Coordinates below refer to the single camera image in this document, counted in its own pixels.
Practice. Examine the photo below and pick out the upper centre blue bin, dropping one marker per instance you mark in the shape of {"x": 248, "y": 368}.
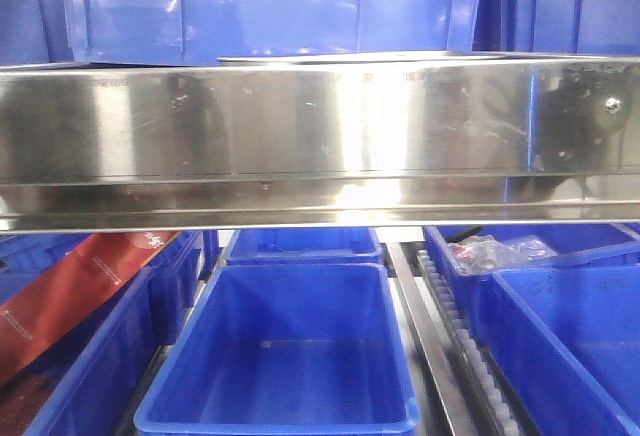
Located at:
{"x": 201, "y": 32}

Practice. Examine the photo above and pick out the lower left rear blue bin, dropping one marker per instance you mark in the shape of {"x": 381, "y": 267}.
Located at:
{"x": 174, "y": 272}

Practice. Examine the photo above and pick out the lower left front blue bin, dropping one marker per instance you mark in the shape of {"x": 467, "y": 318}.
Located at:
{"x": 82, "y": 384}

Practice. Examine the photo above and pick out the lower right front blue bin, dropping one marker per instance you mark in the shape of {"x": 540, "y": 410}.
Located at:
{"x": 567, "y": 341}

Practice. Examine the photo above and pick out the lower centre rear blue bin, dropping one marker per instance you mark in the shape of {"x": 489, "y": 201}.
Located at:
{"x": 315, "y": 245}

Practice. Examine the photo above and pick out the blue bin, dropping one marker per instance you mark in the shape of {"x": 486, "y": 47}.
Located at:
{"x": 600, "y": 27}
{"x": 174, "y": 272}
{"x": 567, "y": 341}
{"x": 82, "y": 384}
{"x": 315, "y": 245}
{"x": 286, "y": 350}
{"x": 33, "y": 32}
{"x": 201, "y": 32}
{"x": 577, "y": 245}

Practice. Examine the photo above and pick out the lower right rear blue bin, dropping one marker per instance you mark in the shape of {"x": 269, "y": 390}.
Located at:
{"x": 577, "y": 245}

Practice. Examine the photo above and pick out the red flat package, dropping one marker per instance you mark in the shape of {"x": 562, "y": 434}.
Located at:
{"x": 70, "y": 291}

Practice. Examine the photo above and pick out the upper right blue bin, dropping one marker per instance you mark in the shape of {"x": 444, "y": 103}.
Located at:
{"x": 600, "y": 27}

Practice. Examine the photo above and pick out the upper left blue bin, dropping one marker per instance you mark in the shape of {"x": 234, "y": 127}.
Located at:
{"x": 33, "y": 32}

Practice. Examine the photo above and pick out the lower centre front blue bin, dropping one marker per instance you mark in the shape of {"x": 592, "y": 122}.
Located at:
{"x": 286, "y": 350}

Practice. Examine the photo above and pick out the roller conveyor track right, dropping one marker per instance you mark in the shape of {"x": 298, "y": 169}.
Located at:
{"x": 459, "y": 389}

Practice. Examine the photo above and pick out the clear plastic bag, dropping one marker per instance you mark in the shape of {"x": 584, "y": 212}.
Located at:
{"x": 482, "y": 254}

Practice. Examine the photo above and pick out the stainless steel shelf rail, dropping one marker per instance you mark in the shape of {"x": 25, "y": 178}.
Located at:
{"x": 375, "y": 140}

